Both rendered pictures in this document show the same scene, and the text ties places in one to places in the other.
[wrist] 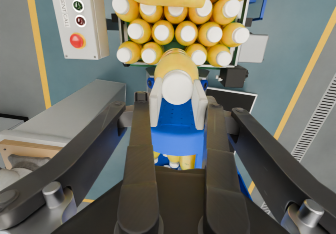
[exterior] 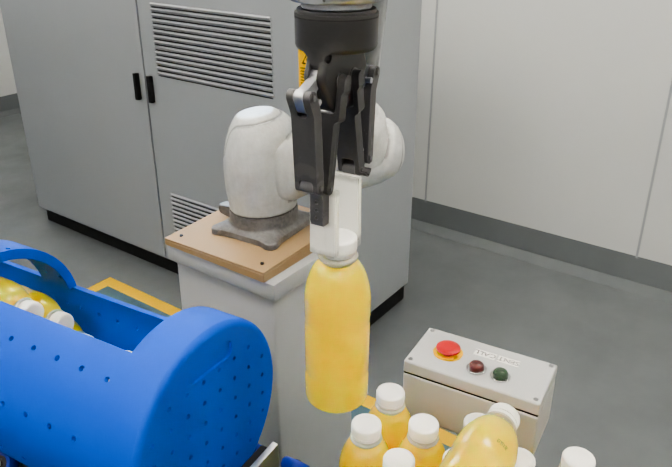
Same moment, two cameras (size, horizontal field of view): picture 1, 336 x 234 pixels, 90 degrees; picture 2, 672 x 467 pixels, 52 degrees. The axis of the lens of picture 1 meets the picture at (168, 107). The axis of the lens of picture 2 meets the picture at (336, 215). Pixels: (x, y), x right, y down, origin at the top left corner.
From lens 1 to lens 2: 0.62 m
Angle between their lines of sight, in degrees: 55
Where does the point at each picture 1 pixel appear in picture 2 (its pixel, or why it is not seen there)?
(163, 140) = (211, 318)
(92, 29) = (455, 375)
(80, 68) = not seen: outside the picture
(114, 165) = not seen: hidden behind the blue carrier
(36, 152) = (297, 242)
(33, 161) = (286, 230)
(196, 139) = (168, 358)
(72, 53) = (432, 338)
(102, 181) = not seen: hidden behind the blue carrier
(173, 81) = (349, 236)
